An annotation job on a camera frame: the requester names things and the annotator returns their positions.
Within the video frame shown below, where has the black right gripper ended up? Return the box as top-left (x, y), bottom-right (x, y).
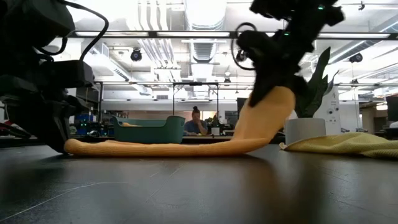
top-left (236, 29), bottom-right (315, 108)

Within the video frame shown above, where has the green snake plant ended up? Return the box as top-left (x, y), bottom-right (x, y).
top-left (294, 46), bottom-right (340, 119)

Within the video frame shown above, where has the white machine housing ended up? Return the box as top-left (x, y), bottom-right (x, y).
top-left (323, 86), bottom-right (341, 135)

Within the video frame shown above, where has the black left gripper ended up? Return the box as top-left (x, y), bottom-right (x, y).
top-left (0, 46), bottom-right (96, 154)

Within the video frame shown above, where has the yellow microfiber towel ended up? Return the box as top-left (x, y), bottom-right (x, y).
top-left (279, 132), bottom-right (398, 160)

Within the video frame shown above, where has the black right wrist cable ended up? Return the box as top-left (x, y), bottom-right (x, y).
top-left (231, 22), bottom-right (259, 71)

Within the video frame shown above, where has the white plant pot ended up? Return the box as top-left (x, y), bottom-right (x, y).
top-left (284, 117), bottom-right (327, 146)

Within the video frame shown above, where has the black table frame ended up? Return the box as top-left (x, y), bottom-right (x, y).
top-left (93, 81), bottom-right (104, 123)

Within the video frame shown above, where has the silver ventilation duct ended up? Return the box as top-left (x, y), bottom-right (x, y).
top-left (185, 0), bottom-right (228, 63)

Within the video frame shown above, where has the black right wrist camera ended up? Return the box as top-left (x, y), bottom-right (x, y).
top-left (250, 0), bottom-right (295, 19)

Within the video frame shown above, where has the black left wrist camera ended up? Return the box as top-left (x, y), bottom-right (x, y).
top-left (0, 0), bottom-right (76, 49)

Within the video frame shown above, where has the dark orange microfiber towel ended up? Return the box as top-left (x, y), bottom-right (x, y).
top-left (63, 86), bottom-right (296, 157)

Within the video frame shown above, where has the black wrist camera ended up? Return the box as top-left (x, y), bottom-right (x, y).
top-left (250, 0), bottom-right (295, 19)
top-left (0, 0), bottom-right (76, 49)

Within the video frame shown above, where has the teal plastic bin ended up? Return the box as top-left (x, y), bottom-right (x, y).
top-left (111, 115), bottom-right (187, 144)

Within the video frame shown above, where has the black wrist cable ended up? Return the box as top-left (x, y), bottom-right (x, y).
top-left (231, 22), bottom-right (259, 71)
top-left (34, 0), bottom-right (110, 62)

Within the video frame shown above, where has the dark storage shelf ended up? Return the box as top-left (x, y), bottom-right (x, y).
top-left (76, 86), bottom-right (101, 123)

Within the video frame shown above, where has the black angled stand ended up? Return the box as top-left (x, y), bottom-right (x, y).
top-left (0, 122), bottom-right (32, 138)

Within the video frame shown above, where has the black computer monitor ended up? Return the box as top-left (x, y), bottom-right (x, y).
top-left (236, 97), bottom-right (249, 116)
top-left (386, 95), bottom-right (398, 122)

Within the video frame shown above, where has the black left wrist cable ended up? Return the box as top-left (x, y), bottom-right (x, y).
top-left (34, 0), bottom-right (110, 62)

